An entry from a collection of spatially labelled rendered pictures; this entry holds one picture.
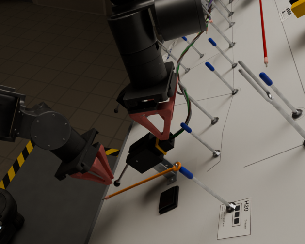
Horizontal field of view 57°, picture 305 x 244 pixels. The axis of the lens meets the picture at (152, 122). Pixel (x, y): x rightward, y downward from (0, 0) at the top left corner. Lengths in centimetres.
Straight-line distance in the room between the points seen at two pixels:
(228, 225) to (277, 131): 15
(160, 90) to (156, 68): 3
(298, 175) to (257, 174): 6
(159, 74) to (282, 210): 23
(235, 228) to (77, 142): 30
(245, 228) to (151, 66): 24
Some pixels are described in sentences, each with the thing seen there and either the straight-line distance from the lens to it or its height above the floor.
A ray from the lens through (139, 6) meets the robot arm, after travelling 39.
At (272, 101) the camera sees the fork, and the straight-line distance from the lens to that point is 34.
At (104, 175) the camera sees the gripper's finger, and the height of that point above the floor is 104.
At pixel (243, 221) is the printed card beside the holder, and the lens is 38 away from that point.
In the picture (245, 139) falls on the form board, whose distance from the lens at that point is 46.
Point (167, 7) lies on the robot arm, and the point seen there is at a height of 135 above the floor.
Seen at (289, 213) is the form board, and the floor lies 121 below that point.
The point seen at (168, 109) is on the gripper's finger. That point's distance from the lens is 40.
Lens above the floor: 149
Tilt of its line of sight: 45 degrees down
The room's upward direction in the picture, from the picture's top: straight up
